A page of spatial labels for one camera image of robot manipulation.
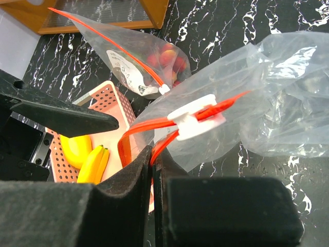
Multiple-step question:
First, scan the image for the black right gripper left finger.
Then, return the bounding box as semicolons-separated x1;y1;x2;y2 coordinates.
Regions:
1;146;152;246

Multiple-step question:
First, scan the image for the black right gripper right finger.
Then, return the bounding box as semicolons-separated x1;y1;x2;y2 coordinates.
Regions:
153;150;304;246

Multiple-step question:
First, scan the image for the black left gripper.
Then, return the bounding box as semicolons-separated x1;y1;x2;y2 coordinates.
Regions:
0;69;120;182

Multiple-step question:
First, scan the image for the yellow banana bunch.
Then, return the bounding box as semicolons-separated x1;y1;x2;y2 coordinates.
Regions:
77;145;109;185

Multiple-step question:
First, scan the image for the clear orange-zip bag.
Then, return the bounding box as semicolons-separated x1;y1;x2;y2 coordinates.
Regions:
48;7;192;100

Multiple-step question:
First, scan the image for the yellow mango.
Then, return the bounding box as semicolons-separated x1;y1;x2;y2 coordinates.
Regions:
60;135;92;169

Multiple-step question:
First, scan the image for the pink perforated plastic basket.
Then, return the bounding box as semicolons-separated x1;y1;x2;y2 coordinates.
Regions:
45;81;137;196

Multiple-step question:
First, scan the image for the wooden shelf rack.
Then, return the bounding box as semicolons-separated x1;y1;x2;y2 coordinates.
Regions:
1;0;169;35

